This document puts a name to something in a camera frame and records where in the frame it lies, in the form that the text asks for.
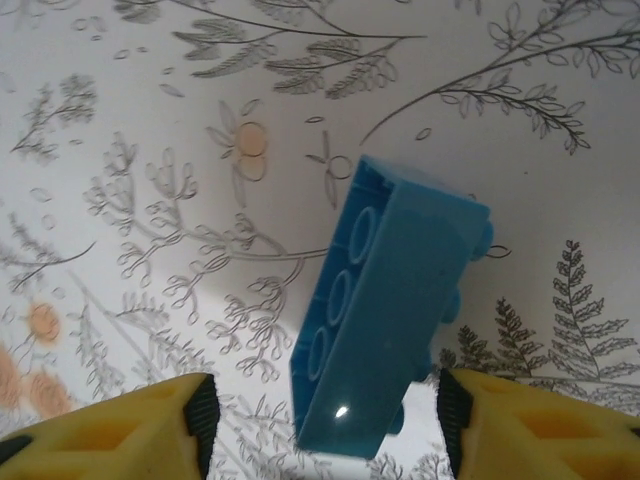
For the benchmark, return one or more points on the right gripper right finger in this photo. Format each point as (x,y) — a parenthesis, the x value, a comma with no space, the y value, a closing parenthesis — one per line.
(550,440)

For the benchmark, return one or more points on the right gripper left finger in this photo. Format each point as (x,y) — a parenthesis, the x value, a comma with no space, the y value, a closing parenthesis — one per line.
(100,445)

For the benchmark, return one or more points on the blue lego brick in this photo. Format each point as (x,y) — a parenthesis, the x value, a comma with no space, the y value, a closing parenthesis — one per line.
(400,300)

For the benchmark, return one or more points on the floral tablecloth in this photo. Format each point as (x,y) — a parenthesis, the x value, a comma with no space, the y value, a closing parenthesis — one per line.
(150,150)

